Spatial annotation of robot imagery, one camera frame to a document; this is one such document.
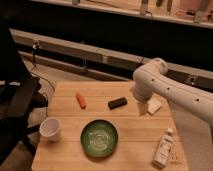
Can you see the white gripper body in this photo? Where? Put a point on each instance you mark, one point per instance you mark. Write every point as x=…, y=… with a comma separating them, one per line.
x=142, y=108

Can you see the black eraser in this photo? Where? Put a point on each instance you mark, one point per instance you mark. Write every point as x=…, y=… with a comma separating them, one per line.
x=117, y=103

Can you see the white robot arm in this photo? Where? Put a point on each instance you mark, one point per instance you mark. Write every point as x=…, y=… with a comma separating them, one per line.
x=151, y=78

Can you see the white sponge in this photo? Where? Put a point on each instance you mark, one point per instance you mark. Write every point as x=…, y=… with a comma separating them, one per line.
x=153, y=106

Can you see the white lotion bottle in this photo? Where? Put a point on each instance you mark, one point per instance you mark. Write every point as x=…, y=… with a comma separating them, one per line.
x=163, y=149

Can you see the green plate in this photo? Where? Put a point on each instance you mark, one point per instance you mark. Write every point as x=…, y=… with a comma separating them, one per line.
x=99, y=138

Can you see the orange carrot toy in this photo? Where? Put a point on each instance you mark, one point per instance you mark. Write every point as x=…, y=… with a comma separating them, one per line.
x=81, y=101

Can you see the white cup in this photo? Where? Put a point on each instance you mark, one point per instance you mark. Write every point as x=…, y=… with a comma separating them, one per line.
x=50, y=129

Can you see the black chair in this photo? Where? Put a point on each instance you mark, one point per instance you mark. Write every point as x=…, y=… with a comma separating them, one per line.
x=19, y=95

